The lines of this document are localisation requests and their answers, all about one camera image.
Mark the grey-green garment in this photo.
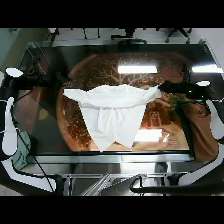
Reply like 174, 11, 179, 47
11, 131, 33, 171

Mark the silver frame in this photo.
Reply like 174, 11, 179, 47
24, 153, 224, 197

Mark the black office chair base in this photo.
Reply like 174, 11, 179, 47
110, 27, 148, 45
165, 27, 192, 44

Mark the brown garment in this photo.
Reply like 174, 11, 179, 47
181, 100, 220, 163

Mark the white T-shirt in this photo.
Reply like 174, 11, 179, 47
62, 83, 164, 154

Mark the black cable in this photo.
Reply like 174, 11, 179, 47
10, 99, 57, 194
129, 174, 224, 197

